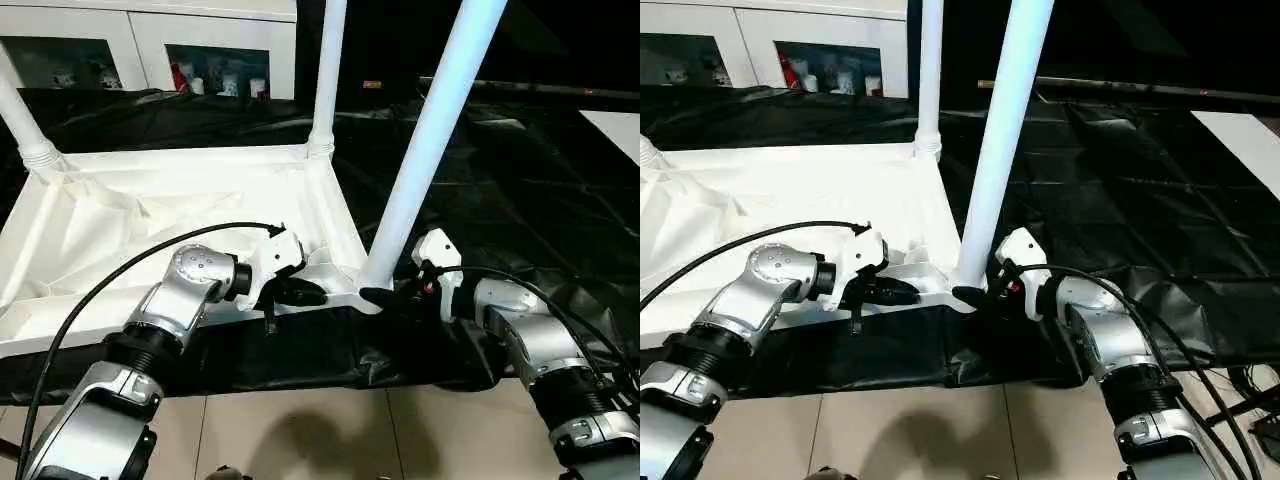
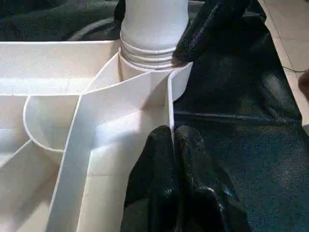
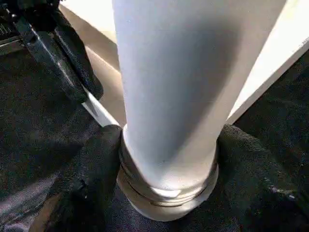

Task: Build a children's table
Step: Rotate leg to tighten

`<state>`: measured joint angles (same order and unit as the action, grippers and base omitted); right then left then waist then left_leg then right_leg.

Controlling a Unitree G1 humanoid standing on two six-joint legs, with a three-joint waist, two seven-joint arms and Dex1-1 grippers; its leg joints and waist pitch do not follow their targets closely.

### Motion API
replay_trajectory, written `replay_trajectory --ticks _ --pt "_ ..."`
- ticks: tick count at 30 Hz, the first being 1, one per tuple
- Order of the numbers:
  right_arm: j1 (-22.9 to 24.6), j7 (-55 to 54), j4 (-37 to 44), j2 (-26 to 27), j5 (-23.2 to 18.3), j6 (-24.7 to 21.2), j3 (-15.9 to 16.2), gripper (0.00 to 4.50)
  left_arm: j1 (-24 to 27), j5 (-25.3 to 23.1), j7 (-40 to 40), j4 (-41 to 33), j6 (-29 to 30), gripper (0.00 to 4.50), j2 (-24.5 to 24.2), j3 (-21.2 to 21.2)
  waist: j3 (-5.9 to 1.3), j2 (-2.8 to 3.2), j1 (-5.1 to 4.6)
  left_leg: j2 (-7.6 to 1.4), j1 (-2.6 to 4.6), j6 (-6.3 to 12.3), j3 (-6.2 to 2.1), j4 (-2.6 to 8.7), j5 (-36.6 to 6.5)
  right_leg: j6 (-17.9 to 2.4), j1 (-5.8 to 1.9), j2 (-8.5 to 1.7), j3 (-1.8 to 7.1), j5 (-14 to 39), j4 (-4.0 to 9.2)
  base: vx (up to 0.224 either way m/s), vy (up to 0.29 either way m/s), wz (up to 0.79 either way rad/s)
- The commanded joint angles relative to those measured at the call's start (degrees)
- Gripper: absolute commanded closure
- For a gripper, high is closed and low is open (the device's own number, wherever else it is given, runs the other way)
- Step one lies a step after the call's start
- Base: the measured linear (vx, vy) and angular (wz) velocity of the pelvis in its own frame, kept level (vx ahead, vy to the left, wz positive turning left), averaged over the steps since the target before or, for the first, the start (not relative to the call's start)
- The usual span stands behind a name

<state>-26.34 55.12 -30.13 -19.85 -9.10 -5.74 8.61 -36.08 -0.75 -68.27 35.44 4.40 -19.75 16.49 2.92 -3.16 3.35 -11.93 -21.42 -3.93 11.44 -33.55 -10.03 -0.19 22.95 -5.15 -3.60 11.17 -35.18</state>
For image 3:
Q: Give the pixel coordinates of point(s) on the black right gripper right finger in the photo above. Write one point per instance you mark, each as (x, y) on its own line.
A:
(260, 188)

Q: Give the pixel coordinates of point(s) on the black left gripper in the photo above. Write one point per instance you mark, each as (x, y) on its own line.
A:
(24, 14)

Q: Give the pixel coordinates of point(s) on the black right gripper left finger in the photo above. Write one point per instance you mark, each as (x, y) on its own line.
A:
(91, 181)

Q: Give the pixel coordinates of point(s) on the white plastic table leg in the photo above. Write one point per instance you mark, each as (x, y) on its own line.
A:
(169, 72)

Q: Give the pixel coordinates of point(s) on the white plastic table top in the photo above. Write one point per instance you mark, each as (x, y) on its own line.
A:
(277, 48)

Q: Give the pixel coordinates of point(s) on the black mat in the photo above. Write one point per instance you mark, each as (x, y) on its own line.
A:
(24, 120)

